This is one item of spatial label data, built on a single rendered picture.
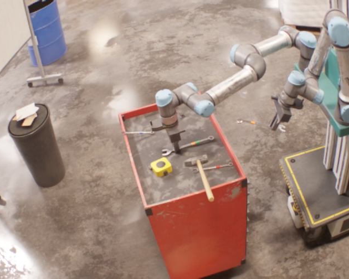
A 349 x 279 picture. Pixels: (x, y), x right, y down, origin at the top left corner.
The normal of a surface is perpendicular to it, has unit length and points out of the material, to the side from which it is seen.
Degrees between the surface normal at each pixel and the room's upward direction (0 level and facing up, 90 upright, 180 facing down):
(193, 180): 0
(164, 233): 90
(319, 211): 0
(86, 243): 0
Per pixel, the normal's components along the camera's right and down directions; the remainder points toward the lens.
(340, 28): -0.28, 0.57
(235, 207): 0.25, 0.59
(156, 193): -0.15, -0.76
